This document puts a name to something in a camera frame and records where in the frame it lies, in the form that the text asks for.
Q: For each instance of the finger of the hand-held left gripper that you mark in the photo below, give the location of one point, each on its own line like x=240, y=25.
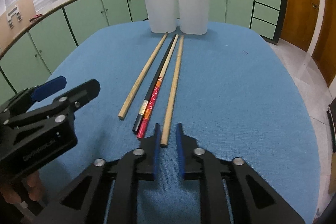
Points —
x=50, y=87
x=84, y=91

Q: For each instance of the green base cabinets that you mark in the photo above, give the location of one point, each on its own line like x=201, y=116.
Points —
x=86, y=8

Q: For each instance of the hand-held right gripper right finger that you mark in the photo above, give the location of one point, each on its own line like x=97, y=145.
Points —
x=180, y=150

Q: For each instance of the light chopstick with orange-red end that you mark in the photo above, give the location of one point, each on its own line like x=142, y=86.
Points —
x=151, y=108

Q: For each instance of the plain wooden chopstick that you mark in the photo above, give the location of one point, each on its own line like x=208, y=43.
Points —
x=144, y=74
x=172, y=92

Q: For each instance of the plain wooden door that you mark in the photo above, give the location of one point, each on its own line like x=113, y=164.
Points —
x=326, y=37

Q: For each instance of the red cloth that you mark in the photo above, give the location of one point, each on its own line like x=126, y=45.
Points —
x=36, y=17

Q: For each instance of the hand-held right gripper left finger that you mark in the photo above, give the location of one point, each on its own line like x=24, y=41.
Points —
x=157, y=150

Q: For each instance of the white plastic fixture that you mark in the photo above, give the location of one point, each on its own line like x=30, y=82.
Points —
x=13, y=12

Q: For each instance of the person's left hand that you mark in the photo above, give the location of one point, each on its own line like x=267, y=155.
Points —
x=35, y=187

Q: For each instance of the dark glass sterilizer cabinet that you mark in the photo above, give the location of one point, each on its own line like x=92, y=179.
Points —
x=332, y=129

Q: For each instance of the blue table cloth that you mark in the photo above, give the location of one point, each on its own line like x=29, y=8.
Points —
x=236, y=95

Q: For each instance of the black chopstick with gold label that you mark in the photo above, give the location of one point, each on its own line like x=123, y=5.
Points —
x=160, y=67

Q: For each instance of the white double utensil holder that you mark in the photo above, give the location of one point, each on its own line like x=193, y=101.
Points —
x=162, y=8

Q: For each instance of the wooden board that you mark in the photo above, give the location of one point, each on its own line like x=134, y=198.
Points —
x=27, y=11

